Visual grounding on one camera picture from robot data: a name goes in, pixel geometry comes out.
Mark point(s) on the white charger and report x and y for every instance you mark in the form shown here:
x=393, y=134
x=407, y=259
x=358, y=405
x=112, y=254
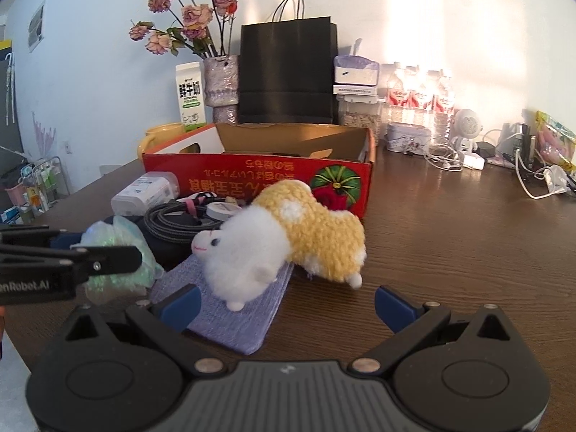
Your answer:
x=474, y=161

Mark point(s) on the white tissue pack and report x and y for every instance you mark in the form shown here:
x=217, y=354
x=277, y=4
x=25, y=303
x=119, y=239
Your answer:
x=141, y=191

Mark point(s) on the white tape roll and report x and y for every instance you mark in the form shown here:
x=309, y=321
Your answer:
x=222, y=210

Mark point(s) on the floral tin box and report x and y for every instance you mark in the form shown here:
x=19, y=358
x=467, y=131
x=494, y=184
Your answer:
x=407, y=137

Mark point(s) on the black power strip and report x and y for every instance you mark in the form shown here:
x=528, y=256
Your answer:
x=517, y=144

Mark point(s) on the white milk carton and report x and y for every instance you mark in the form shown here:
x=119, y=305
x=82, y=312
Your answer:
x=191, y=94

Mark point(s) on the purple knit cloth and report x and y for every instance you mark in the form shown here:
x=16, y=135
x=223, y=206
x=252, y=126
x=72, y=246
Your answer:
x=243, y=324

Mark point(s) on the white and yellow plush hamster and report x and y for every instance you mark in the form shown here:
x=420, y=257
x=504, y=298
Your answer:
x=270, y=243

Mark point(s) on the clear packet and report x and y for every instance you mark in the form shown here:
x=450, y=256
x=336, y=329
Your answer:
x=128, y=238

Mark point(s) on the yellow mug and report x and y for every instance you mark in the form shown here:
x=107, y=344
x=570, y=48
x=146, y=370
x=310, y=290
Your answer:
x=157, y=137

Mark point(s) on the black paper bag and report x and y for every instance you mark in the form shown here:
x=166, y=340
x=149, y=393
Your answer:
x=288, y=72

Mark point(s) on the white flat box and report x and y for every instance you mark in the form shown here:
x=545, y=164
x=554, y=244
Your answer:
x=355, y=90

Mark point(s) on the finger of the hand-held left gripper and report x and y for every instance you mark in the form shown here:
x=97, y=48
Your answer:
x=67, y=239
x=112, y=259

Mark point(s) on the dried rose bouquet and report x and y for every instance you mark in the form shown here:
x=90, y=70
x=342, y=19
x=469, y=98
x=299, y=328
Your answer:
x=189, y=13

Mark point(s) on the yellow green snack packet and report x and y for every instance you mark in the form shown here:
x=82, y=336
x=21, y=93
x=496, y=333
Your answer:
x=555, y=137

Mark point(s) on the red artificial flower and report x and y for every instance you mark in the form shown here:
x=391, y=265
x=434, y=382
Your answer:
x=330, y=199

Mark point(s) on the white earphones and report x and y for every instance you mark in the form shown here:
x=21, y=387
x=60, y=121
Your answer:
x=443, y=157

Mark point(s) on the red cardboard box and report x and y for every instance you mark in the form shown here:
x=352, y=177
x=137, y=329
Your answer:
x=252, y=173

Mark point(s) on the purple tissue pack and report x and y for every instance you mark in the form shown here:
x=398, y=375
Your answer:
x=355, y=69

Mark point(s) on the pink bin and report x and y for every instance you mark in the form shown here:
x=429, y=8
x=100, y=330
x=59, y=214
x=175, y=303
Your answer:
x=13, y=195

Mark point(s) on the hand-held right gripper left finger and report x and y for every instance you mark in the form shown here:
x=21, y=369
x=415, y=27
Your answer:
x=182, y=308

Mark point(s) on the purple wrapped vase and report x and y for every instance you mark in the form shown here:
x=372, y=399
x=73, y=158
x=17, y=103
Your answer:
x=221, y=81

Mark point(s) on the white wall vent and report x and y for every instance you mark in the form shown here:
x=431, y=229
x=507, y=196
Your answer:
x=37, y=24

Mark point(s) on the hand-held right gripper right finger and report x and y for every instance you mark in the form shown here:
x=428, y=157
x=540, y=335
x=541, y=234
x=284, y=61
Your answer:
x=393, y=310

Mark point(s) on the clear oats container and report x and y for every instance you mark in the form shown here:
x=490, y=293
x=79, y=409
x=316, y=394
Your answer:
x=360, y=114

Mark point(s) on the grey refrigerator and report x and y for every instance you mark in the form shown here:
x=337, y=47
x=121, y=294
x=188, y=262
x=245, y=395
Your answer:
x=9, y=108

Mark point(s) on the small white desk fan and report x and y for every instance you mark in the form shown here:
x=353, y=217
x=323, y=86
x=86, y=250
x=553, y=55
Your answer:
x=468, y=126

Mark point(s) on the pack of water bottles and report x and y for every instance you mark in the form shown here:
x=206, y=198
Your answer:
x=420, y=94

